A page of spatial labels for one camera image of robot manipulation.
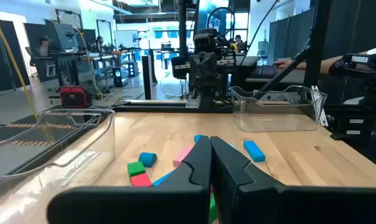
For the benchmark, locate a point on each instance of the person's forearm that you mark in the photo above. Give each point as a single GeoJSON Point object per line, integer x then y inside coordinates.
{"type": "Point", "coordinates": [315, 64]}

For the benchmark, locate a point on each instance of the black partition panel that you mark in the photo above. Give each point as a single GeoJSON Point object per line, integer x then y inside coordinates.
{"type": "Point", "coordinates": [4, 62]}
{"type": "Point", "coordinates": [356, 25]}

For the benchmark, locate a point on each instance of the white black upright panel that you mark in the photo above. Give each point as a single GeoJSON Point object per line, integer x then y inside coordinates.
{"type": "Point", "coordinates": [148, 77]}

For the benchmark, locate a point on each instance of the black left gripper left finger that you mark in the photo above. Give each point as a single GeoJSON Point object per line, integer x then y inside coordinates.
{"type": "Point", "coordinates": [144, 205]}

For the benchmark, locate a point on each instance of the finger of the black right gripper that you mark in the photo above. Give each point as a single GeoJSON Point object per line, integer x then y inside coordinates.
{"type": "Point", "coordinates": [210, 73]}
{"type": "Point", "coordinates": [196, 73]}

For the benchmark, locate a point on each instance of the clear plastic bin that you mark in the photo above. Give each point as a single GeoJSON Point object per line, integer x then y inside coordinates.
{"type": "Point", "coordinates": [91, 161]}
{"type": "Point", "coordinates": [269, 123]}

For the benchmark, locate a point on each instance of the red tool case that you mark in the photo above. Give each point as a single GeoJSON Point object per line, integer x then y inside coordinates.
{"type": "Point", "coordinates": [74, 98]}

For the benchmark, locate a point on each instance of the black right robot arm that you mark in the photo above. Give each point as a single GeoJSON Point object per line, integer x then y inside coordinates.
{"type": "Point", "coordinates": [206, 99]}

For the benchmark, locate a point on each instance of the black keyboard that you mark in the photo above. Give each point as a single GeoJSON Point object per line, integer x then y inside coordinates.
{"type": "Point", "coordinates": [264, 71]}

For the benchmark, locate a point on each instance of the person's hand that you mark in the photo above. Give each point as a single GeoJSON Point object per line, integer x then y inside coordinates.
{"type": "Point", "coordinates": [281, 63]}

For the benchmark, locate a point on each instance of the grey curtain divider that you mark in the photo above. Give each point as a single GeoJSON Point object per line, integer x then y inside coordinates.
{"type": "Point", "coordinates": [287, 37]}

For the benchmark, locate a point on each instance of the red cube block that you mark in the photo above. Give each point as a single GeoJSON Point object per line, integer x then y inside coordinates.
{"type": "Point", "coordinates": [140, 180]}

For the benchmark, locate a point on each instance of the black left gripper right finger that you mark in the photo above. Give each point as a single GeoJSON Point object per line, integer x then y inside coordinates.
{"type": "Point", "coordinates": [269, 205]}

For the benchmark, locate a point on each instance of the person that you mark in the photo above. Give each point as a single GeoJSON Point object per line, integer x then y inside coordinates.
{"type": "Point", "coordinates": [238, 40]}
{"type": "Point", "coordinates": [100, 42]}
{"type": "Point", "coordinates": [45, 46]}

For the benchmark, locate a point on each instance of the black computer tower green light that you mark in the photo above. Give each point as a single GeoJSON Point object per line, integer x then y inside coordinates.
{"type": "Point", "coordinates": [120, 77]}

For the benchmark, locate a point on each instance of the pink long block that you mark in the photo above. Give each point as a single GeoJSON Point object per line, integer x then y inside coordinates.
{"type": "Point", "coordinates": [183, 155]}

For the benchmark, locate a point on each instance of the blue half-cylinder block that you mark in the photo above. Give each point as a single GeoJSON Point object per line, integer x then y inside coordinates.
{"type": "Point", "coordinates": [147, 159]}

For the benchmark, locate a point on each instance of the blue long block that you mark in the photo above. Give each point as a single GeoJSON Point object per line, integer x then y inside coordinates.
{"type": "Point", "coordinates": [163, 179]}
{"type": "Point", "coordinates": [254, 151]}
{"type": "Point", "coordinates": [198, 138]}

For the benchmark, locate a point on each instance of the green cube block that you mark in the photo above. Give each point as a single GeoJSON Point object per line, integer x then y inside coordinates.
{"type": "Point", "coordinates": [135, 168]}

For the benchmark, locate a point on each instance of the grey monitor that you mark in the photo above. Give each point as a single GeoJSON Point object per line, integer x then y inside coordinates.
{"type": "Point", "coordinates": [65, 35]}

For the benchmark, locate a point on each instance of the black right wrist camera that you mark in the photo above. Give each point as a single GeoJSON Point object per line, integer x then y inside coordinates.
{"type": "Point", "coordinates": [205, 40]}

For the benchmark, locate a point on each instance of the black mat orange hazard stripes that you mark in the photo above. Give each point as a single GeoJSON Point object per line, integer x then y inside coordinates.
{"type": "Point", "coordinates": [7, 133]}

